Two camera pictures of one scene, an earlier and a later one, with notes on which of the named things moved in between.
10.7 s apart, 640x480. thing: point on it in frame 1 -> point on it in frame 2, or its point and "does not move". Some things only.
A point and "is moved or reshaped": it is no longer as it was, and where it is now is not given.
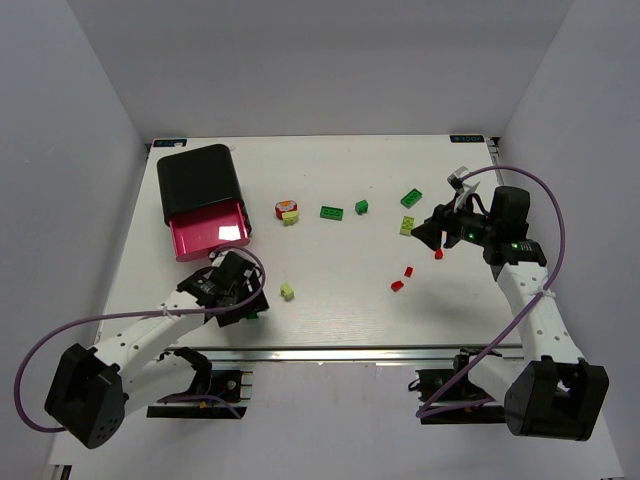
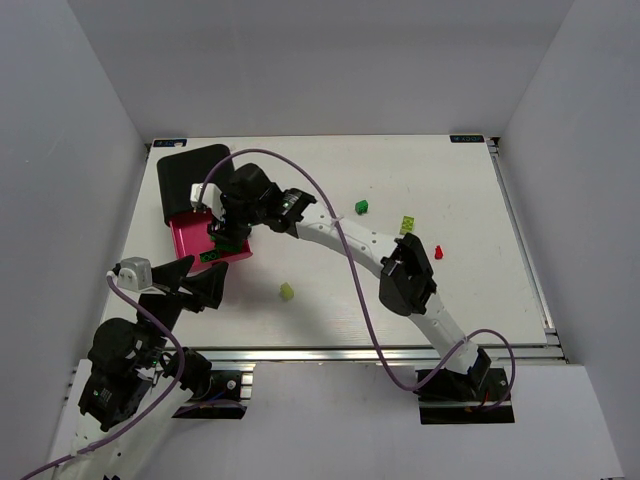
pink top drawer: [209, 231] does not move
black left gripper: [239, 310] -> [176, 291]
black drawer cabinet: [197, 179] does not move
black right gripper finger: [430, 235] -> [234, 236]
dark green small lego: [361, 207] does not move
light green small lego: [287, 291] does not move
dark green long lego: [411, 198] is moved or reshaped
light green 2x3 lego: [408, 223] does not move
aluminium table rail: [353, 354] does not move
